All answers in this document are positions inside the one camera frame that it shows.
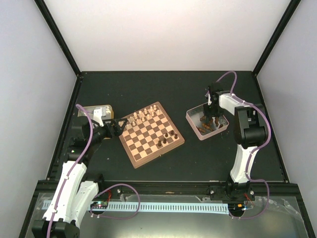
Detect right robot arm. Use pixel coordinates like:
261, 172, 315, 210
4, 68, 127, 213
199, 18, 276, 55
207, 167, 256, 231
204, 91, 271, 200

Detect pink-rimmed metal tin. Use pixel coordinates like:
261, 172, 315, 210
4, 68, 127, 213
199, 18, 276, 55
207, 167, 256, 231
186, 103, 229, 141

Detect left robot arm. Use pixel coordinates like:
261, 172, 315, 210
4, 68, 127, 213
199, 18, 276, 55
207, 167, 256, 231
32, 117, 128, 238

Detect wooden chess board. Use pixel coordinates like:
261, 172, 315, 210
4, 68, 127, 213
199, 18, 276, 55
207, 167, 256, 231
119, 102, 185, 168

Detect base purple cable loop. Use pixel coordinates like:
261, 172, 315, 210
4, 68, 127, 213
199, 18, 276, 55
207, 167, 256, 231
90, 183, 141, 220

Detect small circuit board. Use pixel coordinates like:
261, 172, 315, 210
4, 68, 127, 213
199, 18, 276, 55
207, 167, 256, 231
91, 201, 108, 209

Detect light blue cable duct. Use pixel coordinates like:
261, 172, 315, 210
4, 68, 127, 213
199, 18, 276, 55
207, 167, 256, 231
43, 200, 229, 215

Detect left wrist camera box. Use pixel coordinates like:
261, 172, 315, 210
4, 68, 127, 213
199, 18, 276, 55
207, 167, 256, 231
93, 107, 105, 126

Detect yellow-rimmed metal tin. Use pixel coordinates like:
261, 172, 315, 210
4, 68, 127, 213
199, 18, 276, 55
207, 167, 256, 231
83, 105, 114, 119

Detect white chess pieces row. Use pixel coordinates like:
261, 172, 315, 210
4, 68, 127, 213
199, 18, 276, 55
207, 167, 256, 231
125, 105, 162, 129

